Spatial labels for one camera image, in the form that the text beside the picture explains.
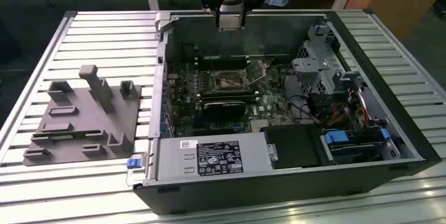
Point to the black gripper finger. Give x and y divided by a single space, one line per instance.
219 17
244 20

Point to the silver square CPU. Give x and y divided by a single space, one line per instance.
230 23

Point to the black RAM slot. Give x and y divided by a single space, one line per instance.
229 94
229 99

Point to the grey metal drive cage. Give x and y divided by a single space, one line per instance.
314 64

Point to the green motherboard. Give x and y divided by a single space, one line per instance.
276 104

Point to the black graphics card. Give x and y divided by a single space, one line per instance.
223 110

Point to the small silver heatsink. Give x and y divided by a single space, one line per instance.
261 125

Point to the black plastic shroud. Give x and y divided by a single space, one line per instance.
293 145

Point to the blue disk carrier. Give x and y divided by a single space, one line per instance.
336 138

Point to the grey parts rack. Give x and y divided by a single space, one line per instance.
87 119

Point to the silver power supply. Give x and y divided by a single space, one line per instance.
174 161

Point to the black hard disk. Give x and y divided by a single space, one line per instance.
356 151

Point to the blue plastic clip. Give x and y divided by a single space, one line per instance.
385 134

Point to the blue case latch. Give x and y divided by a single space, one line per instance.
135 163

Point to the green RAM stick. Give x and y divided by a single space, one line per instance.
63 135

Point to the black PC case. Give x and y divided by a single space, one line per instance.
278 195

